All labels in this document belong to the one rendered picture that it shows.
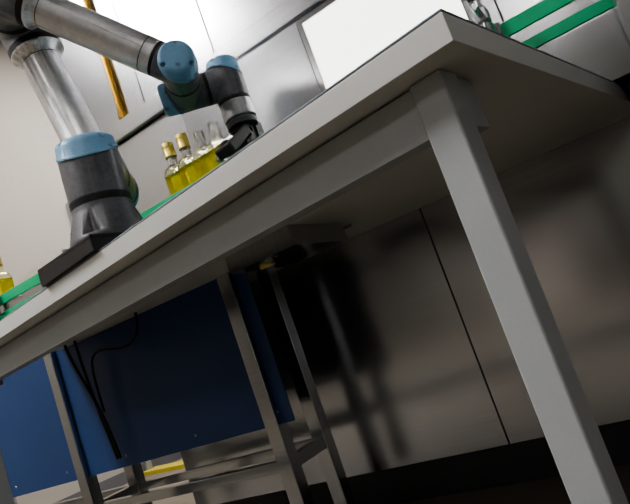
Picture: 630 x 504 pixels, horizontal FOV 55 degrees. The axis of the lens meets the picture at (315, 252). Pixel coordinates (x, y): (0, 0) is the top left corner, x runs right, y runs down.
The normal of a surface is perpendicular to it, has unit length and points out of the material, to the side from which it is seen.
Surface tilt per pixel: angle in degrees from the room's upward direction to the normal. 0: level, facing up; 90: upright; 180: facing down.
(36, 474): 90
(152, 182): 90
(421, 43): 90
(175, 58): 91
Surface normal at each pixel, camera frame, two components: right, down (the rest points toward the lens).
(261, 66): -0.51, 0.06
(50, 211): 0.70, -0.34
